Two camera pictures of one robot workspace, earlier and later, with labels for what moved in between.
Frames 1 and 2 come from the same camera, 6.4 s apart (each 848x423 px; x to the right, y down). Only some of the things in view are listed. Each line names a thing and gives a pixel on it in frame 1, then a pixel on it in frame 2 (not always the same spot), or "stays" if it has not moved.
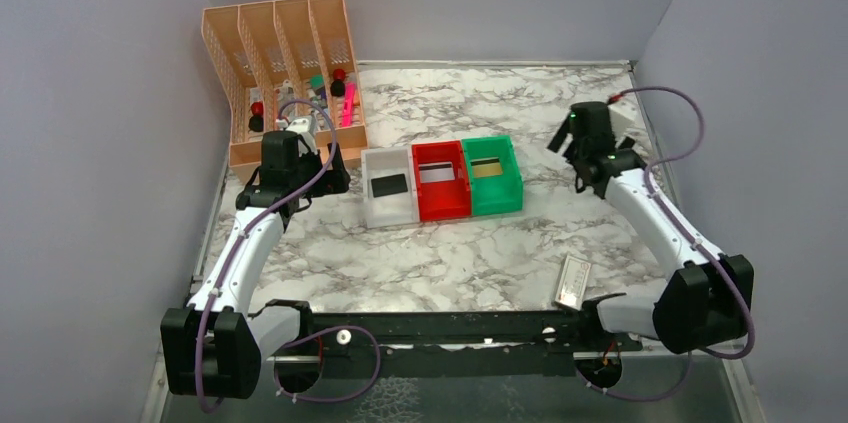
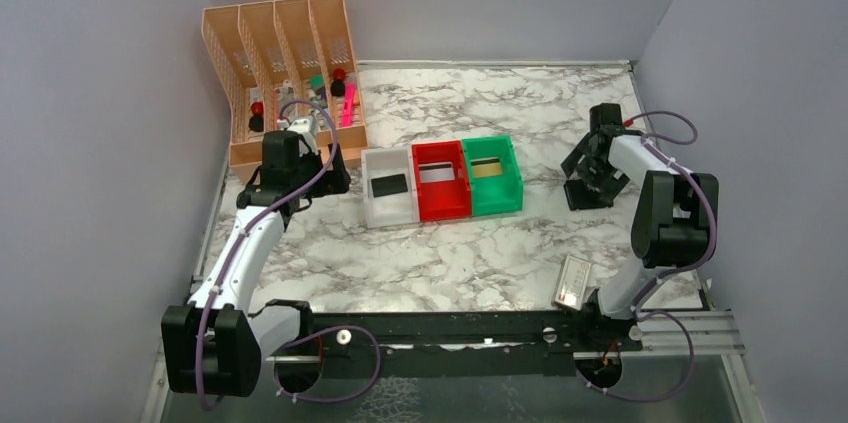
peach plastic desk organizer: [281, 50] stays
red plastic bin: [443, 199] stays
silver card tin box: [572, 284] stays
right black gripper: [570, 144] → [592, 168]
